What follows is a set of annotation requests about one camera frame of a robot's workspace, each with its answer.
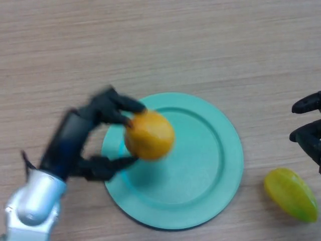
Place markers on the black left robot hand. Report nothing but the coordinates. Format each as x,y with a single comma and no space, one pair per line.
67,140

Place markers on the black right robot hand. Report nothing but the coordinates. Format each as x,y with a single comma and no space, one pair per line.
308,144

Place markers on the yellow orange pear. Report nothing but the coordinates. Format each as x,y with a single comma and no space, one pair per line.
150,135

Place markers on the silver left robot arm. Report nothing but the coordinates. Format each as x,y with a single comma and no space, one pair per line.
37,198

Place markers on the round teal green plate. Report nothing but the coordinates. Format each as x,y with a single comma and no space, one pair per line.
195,163

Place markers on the yellow green starfruit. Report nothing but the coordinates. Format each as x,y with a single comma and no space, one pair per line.
291,194

